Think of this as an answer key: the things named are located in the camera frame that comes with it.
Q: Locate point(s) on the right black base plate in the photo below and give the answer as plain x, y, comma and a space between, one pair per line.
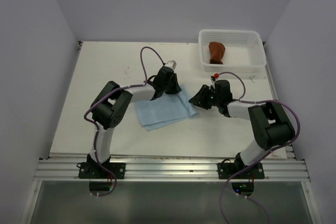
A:
226, 169

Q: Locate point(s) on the rust brown towel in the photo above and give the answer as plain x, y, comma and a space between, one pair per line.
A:
216, 51

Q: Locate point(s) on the white plastic basket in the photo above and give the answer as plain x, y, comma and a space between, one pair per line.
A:
244, 50

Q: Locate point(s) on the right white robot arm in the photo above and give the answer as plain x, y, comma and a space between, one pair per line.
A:
270, 125

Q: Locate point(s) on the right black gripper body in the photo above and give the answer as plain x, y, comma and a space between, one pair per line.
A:
218, 100

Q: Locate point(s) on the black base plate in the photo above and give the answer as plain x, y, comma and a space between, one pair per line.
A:
226, 169
88, 172

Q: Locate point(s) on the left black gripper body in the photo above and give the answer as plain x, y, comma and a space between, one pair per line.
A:
165, 86

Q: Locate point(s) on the light blue towel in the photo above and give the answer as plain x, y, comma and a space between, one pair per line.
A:
165, 110

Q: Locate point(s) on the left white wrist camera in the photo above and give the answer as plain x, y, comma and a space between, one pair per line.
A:
171, 64

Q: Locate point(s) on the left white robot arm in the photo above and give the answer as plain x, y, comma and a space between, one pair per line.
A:
108, 109

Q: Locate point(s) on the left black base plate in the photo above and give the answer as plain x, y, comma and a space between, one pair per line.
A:
88, 172

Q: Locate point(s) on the aluminium mounting rail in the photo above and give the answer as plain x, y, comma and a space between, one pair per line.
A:
172, 169

